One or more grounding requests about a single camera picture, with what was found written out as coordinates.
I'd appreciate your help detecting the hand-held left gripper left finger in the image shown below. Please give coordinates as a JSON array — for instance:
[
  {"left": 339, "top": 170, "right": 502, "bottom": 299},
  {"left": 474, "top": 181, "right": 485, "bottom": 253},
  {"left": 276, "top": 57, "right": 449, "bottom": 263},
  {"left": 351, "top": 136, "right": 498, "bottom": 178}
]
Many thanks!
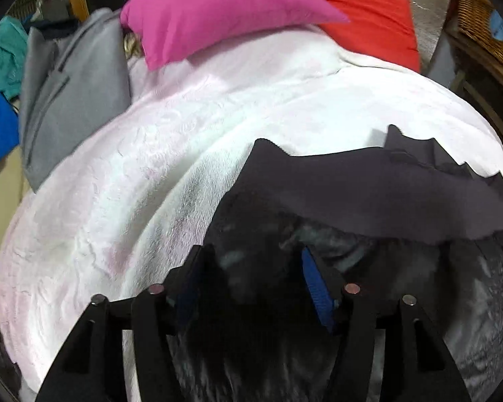
[{"left": 34, "top": 244, "right": 216, "bottom": 402}]

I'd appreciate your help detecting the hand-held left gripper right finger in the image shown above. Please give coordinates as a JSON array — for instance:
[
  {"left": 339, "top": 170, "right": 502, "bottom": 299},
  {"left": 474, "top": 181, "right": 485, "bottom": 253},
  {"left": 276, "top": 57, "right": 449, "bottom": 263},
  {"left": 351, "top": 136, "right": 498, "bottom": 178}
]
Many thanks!
[{"left": 300, "top": 246, "right": 472, "bottom": 402}]

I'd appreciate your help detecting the black puffer jacket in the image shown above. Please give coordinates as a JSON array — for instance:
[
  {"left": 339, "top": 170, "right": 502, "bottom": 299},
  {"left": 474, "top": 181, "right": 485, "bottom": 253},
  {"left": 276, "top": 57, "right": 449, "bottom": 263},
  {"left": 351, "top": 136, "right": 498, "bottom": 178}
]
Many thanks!
[{"left": 168, "top": 125, "right": 503, "bottom": 402}]

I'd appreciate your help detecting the white textured blanket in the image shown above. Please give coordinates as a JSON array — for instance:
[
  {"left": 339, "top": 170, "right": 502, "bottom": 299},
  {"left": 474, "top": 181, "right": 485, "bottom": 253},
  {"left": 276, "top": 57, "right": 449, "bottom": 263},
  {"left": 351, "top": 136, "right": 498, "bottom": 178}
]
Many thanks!
[{"left": 0, "top": 29, "right": 503, "bottom": 394}]

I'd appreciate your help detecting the dark cloth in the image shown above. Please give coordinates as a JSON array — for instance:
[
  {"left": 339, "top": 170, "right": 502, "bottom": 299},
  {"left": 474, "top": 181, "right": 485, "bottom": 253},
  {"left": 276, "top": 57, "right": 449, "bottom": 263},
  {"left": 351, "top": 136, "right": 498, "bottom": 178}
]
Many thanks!
[{"left": 0, "top": 322, "right": 21, "bottom": 398}]

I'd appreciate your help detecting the beige sofa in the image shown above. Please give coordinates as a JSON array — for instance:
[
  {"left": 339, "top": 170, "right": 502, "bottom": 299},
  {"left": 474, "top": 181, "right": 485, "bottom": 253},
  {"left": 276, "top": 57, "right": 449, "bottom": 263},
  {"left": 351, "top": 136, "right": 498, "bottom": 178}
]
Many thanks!
[{"left": 0, "top": 146, "right": 38, "bottom": 269}]

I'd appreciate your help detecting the grey coat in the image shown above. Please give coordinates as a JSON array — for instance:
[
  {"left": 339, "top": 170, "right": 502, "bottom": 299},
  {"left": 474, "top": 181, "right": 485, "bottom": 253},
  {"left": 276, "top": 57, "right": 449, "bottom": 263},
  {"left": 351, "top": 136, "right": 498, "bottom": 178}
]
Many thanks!
[{"left": 19, "top": 8, "right": 132, "bottom": 191}]

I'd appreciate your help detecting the wooden shelf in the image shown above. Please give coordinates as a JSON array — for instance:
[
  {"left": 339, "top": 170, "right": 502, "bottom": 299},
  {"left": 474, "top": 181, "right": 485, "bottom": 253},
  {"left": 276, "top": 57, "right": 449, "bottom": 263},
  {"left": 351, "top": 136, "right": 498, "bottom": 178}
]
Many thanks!
[{"left": 444, "top": 29, "right": 503, "bottom": 151}]

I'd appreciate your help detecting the floral patterned cloth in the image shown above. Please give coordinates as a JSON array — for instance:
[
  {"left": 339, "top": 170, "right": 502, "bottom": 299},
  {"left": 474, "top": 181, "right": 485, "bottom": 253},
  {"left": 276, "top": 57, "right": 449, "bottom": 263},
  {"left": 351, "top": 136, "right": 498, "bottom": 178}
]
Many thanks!
[{"left": 123, "top": 33, "right": 145, "bottom": 59}]

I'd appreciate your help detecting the pink pillow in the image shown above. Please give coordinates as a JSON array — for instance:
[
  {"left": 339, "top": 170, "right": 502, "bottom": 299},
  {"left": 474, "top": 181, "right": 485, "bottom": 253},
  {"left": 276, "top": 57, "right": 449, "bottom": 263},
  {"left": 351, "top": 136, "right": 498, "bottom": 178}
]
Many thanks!
[{"left": 120, "top": 0, "right": 348, "bottom": 72}]

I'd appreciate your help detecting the red pillow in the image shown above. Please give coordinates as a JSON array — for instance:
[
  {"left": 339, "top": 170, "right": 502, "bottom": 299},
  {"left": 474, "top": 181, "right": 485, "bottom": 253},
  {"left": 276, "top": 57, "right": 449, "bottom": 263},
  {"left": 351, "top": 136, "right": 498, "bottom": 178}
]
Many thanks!
[{"left": 309, "top": 0, "right": 422, "bottom": 73}]

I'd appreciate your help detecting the teal jacket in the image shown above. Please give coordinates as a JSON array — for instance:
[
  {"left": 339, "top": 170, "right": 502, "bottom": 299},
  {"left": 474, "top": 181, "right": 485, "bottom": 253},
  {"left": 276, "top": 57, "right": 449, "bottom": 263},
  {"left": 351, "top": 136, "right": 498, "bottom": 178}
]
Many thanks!
[{"left": 0, "top": 17, "right": 30, "bottom": 101}]

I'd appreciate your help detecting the silver foil insulation mat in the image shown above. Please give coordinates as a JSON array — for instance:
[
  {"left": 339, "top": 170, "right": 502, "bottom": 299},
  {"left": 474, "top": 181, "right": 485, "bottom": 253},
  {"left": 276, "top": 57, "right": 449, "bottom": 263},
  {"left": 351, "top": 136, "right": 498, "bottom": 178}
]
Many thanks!
[{"left": 251, "top": 0, "right": 455, "bottom": 63}]

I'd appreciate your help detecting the wicker basket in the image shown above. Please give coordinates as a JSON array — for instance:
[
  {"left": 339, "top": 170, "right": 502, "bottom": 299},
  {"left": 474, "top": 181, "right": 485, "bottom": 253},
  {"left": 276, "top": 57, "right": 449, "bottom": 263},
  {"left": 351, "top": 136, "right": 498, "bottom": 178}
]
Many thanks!
[{"left": 455, "top": 0, "right": 503, "bottom": 78}]

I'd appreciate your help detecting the light blue cloth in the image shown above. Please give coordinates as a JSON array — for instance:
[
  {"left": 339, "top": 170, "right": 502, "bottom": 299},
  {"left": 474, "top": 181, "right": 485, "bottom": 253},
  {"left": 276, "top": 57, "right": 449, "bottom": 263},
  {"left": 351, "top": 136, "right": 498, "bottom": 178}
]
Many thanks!
[{"left": 488, "top": 10, "right": 503, "bottom": 38}]

